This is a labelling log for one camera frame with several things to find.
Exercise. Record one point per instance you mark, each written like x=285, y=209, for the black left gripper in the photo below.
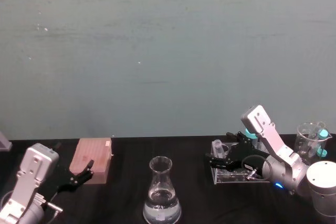
x=59, y=179

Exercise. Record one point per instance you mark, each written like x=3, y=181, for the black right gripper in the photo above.
x=244, y=157

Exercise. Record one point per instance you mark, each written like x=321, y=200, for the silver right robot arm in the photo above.
x=265, y=129

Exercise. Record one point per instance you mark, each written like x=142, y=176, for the clear uncapped plastic tube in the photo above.
x=218, y=147

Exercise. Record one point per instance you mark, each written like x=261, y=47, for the pink ribbed box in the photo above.
x=92, y=155

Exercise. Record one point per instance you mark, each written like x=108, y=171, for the clear acrylic tube rack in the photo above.
x=231, y=175

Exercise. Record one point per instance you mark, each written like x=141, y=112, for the teal-capped plastic tube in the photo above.
x=321, y=152
x=252, y=135
x=323, y=134

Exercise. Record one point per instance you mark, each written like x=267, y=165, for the black table cloth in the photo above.
x=126, y=197

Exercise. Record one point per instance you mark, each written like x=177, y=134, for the clear glass beaker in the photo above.
x=305, y=140

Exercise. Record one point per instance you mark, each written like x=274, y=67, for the clear glass conical flask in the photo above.
x=162, y=195

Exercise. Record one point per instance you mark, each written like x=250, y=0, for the pale grey-green wall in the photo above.
x=157, y=51

